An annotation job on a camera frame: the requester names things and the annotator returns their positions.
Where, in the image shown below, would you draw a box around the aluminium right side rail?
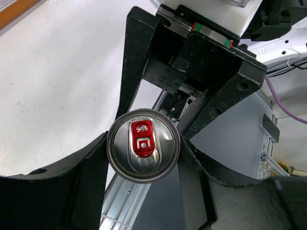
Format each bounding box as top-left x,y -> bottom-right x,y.
258,95 -> 307,180

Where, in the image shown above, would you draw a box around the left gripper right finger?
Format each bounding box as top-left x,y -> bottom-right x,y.
178,138 -> 307,230

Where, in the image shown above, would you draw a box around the orange three-tier wooden shelf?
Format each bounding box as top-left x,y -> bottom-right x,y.
0,0 -> 46,35

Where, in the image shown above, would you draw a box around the aluminium front rail frame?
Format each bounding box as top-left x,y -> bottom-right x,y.
100,92 -> 188,230

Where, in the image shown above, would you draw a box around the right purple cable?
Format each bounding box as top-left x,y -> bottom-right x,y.
265,75 -> 307,125

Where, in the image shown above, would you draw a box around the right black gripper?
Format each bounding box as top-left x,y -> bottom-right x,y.
116,6 -> 266,139

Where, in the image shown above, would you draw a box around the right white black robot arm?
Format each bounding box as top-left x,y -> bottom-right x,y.
117,0 -> 307,138

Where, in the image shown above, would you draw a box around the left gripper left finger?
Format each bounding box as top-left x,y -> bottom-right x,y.
0,133 -> 108,230

